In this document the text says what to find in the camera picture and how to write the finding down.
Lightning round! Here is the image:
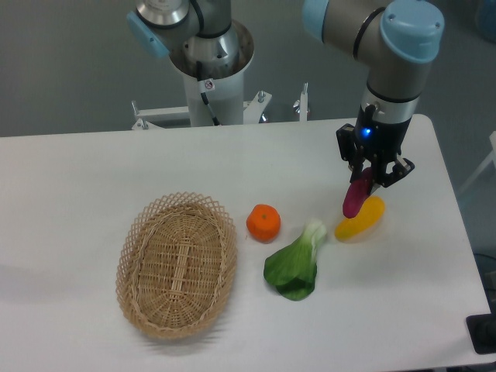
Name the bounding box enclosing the yellow mango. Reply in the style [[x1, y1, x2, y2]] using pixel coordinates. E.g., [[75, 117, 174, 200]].
[[334, 196, 386, 241]]

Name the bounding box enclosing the orange tangerine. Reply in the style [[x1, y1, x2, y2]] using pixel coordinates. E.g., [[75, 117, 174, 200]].
[[246, 204, 281, 243]]

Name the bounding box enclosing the woven wicker basket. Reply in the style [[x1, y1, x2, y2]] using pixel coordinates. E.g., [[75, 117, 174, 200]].
[[115, 192, 237, 340]]

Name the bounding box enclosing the white furniture at right edge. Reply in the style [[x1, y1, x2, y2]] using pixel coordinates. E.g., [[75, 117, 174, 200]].
[[457, 131, 496, 198]]

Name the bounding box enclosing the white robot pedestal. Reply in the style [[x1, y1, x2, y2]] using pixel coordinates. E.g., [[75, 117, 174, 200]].
[[170, 20, 254, 105]]

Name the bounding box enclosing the green bok choy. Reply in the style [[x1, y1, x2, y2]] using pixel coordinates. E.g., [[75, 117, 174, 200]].
[[263, 219, 327, 301]]

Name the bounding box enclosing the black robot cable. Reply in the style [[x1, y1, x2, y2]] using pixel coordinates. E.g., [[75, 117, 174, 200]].
[[195, 60, 221, 127]]

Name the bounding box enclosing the black box at table edge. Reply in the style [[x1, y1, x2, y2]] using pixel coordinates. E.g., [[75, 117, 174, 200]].
[[466, 314, 495, 355]]

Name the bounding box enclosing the purple sweet potato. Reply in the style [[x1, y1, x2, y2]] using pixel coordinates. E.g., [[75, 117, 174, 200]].
[[343, 167, 373, 219]]

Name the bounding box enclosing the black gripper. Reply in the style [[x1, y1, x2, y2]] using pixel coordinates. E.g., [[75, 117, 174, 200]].
[[336, 107, 415, 194]]

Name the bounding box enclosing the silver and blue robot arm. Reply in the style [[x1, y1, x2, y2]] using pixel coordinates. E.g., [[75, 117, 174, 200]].
[[126, 1, 444, 192]]

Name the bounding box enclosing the white metal base frame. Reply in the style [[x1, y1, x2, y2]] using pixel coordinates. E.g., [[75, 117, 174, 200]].
[[130, 82, 313, 131]]

